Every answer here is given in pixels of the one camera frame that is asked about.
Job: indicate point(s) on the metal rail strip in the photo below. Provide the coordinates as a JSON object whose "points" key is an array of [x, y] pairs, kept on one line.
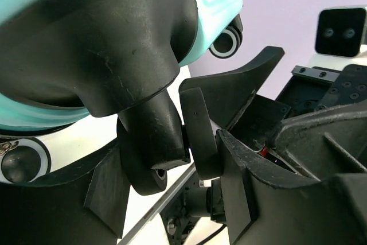
{"points": [[158, 207]]}

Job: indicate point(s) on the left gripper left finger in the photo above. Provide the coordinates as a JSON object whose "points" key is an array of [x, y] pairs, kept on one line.
{"points": [[82, 203]]}

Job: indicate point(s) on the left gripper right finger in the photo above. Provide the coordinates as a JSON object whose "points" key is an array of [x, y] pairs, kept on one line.
{"points": [[320, 198]]}

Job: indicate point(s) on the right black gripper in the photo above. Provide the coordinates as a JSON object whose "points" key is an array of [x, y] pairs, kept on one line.
{"points": [[228, 94]]}

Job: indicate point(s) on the pink and teal suitcase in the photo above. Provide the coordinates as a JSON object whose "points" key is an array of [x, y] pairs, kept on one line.
{"points": [[64, 60]]}

